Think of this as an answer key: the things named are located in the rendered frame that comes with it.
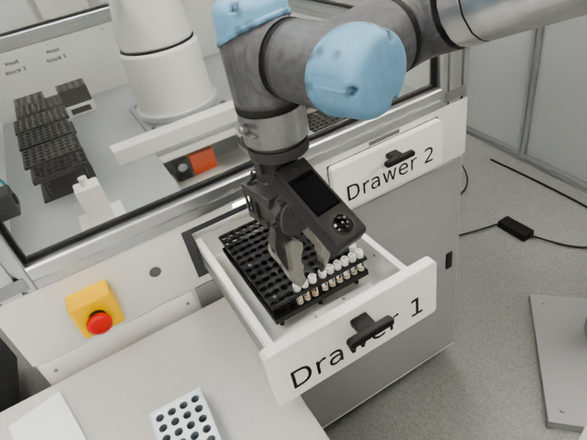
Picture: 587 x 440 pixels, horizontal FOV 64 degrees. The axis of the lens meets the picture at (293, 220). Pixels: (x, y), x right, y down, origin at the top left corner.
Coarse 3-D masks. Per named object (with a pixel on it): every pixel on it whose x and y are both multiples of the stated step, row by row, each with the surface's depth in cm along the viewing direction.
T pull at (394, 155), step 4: (392, 152) 98; (396, 152) 98; (400, 152) 98; (404, 152) 97; (408, 152) 97; (412, 152) 97; (388, 156) 98; (392, 156) 97; (396, 156) 96; (400, 156) 96; (404, 156) 96; (408, 156) 97; (388, 160) 96; (392, 160) 95; (396, 160) 96; (400, 160) 96; (404, 160) 97; (384, 164) 96; (388, 164) 95; (392, 164) 96; (396, 164) 96
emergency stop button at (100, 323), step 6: (90, 318) 77; (96, 318) 76; (102, 318) 77; (108, 318) 78; (90, 324) 76; (96, 324) 76; (102, 324) 77; (108, 324) 78; (90, 330) 77; (96, 330) 77; (102, 330) 78; (108, 330) 79
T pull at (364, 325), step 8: (352, 320) 65; (360, 320) 64; (368, 320) 64; (384, 320) 64; (392, 320) 64; (360, 328) 63; (368, 328) 63; (376, 328) 63; (384, 328) 64; (352, 336) 62; (360, 336) 62; (368, 336) 63; (352, 344) 62; (360, 344) 62
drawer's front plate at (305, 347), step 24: (432, 264) 69; (384, 288) 66; (408, 288) 68; (432, 288) 72; (336, 312) 64; (360, 312) 65; (384, 312) 68; (408, 312) 71; (432, 312) 75; (288, 336) 62; (312, 336) 63; (336, 336) 65; (384, 336) 71; (264, 360) 60; (288, 360) 62; (312, 360) 65; (336, 360) 68; (288, 384) 65; (312, 384) 68
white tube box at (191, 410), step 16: (176, 400) 73; (192, 400) 73; (160, 416) 72; (176, 416) 71; (192, 416) 70; (208, 416) 70; (160, 432) 69; (176, 432) 69; (192, 432) 68; (208, 432) 68
